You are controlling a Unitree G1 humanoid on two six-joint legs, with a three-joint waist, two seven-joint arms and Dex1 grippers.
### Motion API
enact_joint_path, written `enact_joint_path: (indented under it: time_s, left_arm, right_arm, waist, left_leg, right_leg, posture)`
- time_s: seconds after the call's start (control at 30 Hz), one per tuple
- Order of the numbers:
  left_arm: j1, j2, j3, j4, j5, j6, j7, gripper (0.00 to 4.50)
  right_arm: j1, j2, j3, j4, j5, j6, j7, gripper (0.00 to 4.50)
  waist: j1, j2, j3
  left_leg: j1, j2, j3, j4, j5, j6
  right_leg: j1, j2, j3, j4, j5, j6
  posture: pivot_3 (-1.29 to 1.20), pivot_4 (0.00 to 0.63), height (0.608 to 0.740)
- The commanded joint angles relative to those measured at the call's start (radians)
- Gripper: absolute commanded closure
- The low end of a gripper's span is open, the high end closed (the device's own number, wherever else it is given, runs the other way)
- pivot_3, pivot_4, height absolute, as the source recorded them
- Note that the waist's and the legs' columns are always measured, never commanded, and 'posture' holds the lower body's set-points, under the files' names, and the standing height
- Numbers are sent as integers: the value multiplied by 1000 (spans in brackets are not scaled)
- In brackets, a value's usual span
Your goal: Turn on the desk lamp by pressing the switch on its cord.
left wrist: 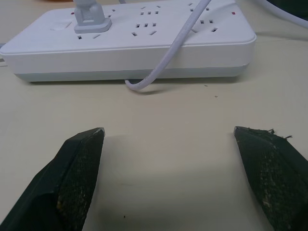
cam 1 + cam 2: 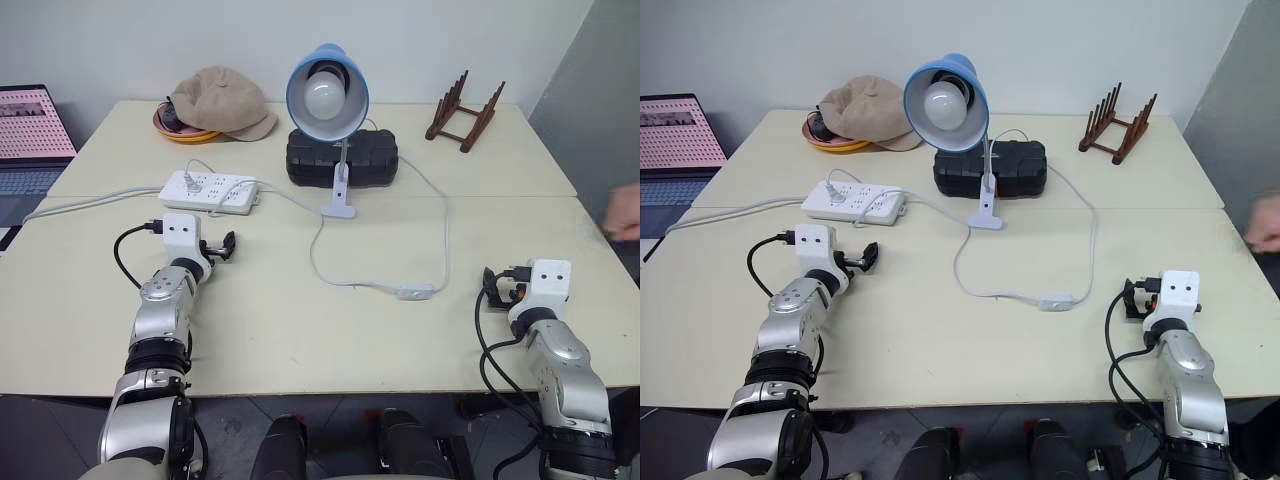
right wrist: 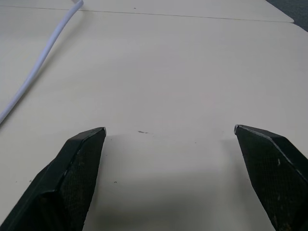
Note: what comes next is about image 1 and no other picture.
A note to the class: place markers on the grey power plug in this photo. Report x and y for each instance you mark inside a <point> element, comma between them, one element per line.
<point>90,19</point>

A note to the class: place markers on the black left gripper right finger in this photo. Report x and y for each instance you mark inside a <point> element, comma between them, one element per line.
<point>272,178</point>

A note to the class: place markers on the white power strip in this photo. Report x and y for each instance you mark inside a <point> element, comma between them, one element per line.
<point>134,45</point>

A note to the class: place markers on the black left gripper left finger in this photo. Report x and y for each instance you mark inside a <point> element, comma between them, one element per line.
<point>67,183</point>

